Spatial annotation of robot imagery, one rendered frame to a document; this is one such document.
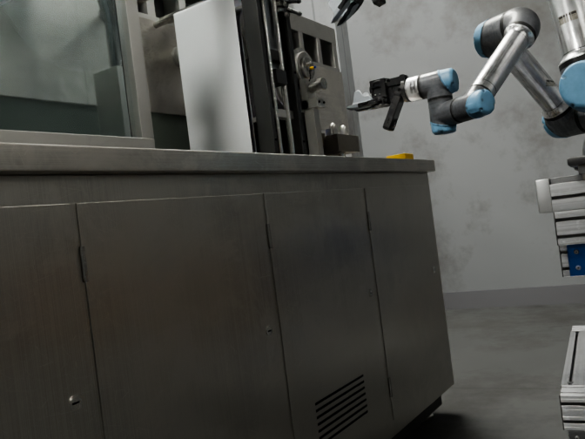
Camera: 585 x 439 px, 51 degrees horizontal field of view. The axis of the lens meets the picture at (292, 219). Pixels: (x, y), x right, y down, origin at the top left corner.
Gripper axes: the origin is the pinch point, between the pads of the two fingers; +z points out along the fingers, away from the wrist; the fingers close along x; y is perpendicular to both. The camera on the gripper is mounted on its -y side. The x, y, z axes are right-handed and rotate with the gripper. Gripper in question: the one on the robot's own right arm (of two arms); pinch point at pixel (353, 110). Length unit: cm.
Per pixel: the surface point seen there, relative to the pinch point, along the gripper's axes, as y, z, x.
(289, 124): -6.9, 1.1, 38.6
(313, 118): -2.0, 9.1, 11.3
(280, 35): 19.5, 2.7, 34.8
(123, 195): -26, -13, 114
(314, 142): -9.6, 9.8, 11.3
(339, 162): -21, -16, 44
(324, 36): 51, 46, -72
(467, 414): -109, -17, -24
